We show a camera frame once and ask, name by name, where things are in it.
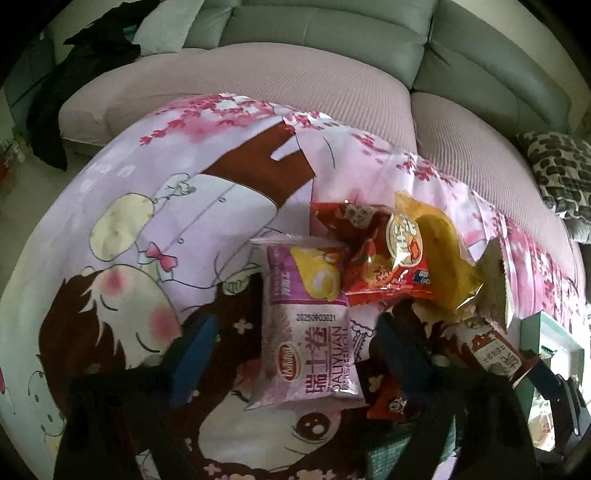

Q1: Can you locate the black clothing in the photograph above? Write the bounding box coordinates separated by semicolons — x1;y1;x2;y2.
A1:
28;4;153;171

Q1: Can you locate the red round-logo snack packet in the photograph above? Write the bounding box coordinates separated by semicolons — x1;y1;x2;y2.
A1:
342;203;437;308

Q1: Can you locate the red white-label snack packet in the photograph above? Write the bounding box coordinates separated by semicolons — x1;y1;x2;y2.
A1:
443;318;539;381

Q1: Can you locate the pink cake roll packet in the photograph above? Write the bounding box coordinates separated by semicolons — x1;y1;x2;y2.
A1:
245;234;365;411

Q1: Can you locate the black white patterned pillow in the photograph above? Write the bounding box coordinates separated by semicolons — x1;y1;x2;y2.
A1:
515;130;591;217

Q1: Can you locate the dark green cabinet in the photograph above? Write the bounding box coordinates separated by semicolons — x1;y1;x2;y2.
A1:
0;32;51;134

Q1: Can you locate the clear cream bun packet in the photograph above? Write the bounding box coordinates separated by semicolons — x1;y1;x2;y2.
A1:
531;401;557;450

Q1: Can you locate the pink cartoon printed blanket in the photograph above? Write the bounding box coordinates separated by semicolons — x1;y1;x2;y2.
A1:
0;92;591;480

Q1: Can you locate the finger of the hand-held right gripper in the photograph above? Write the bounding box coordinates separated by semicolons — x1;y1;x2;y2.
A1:
525;355;563;401

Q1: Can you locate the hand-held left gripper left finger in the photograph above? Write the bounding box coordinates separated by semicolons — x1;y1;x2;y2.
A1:
53;313;220;480

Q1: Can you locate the grey and pink sofa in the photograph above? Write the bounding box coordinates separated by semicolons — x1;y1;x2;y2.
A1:
60;44;585;296

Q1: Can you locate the dark red snack packet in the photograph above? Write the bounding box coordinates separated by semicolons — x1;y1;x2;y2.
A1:
308;200;370;241

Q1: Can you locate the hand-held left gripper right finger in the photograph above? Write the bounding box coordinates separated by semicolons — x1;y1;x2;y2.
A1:
373;313;539;480

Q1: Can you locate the yellow clear cake packet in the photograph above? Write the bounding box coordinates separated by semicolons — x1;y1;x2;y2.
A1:
394;190;485;319

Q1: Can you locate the grey pillow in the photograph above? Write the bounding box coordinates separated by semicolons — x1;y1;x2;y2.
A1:
561;210;591;243

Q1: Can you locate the small red snack packet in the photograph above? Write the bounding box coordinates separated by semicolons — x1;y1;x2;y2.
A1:
367;374;419;421

